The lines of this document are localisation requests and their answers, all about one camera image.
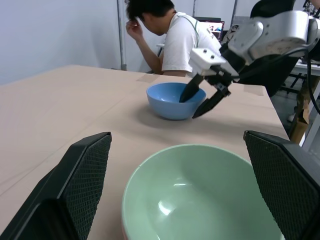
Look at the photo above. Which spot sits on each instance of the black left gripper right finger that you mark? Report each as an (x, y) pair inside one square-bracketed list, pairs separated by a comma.
[(285, 180)]

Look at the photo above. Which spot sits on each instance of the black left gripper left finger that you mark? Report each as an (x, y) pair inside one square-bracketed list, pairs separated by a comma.
[(75, 190)]

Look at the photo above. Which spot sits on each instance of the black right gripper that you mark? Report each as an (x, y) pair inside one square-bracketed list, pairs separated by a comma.
[(220, 77)]

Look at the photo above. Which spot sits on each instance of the blue bowl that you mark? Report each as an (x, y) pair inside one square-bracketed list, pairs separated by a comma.
[(167, 107)]

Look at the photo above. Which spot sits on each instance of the green bowl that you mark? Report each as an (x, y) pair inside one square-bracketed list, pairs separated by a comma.
[(200, 190)]

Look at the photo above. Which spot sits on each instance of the bystander left hand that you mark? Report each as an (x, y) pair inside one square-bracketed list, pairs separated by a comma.
[(133, 28)]

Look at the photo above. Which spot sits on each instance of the man in white t-shirt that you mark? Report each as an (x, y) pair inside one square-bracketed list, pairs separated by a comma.
[(182, 45)]

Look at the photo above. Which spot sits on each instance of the beige tape patch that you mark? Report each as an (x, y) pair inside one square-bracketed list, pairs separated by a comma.
[(146, 78)]

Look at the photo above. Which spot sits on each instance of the brown cardboard piece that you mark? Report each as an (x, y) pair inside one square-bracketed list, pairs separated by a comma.
[(300, 120)]

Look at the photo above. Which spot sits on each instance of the black computer monitor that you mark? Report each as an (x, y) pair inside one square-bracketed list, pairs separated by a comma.
[(216, 28)]

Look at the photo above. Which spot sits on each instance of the grey metal pole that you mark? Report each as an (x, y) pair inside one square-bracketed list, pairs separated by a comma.
[(122, 37)]

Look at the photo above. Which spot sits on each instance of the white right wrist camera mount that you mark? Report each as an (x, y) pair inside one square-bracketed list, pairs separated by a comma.
[(203, 58)]

